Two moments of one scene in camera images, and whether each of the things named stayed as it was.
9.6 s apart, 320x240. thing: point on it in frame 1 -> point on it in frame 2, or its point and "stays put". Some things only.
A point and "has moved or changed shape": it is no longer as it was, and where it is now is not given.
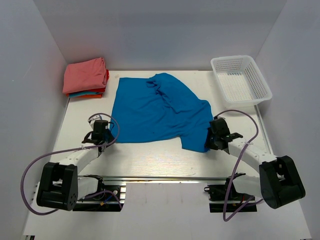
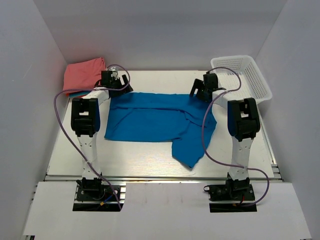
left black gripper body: [109, 137] -> [115, 84]
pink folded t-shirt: [84, 75] stays put
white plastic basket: [240, 81] stays put
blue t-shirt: [160, 109] has moved or changed shape
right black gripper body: [211, 142] -> [202, 94]
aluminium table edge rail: [167, 179] stays put
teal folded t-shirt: [82, 93] stays put
